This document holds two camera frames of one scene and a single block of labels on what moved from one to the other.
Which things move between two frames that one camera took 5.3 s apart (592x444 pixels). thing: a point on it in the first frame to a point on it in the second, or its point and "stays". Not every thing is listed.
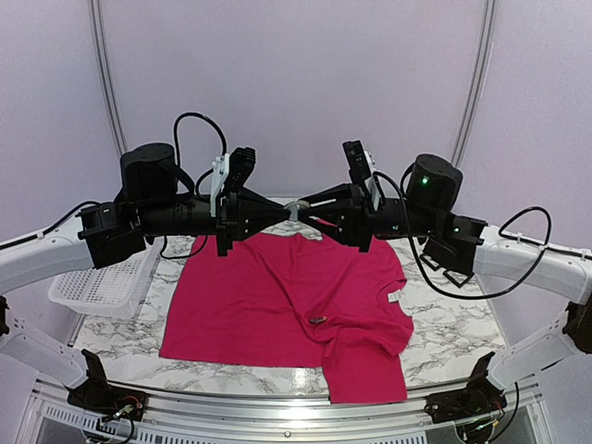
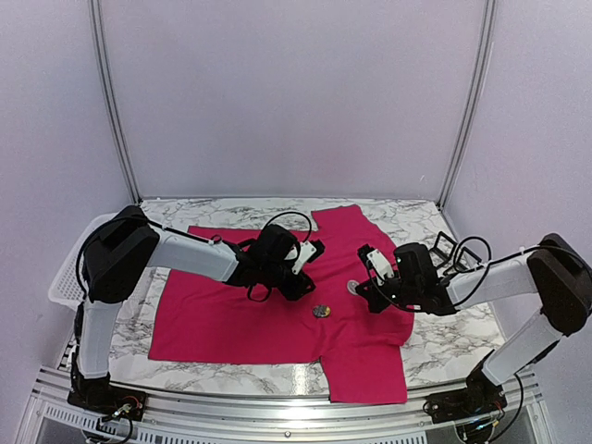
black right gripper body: x=363 y=221 to x=378 y=303
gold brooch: x=294 y=209 to x=351 y=286
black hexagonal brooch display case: x=456 y=262 stays
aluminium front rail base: x=47 y=416 stays
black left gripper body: x=227 y=221 to x=272 y=276
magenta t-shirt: x=289 y=299 stays
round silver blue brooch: x=318 y=320 to x=321 y=311
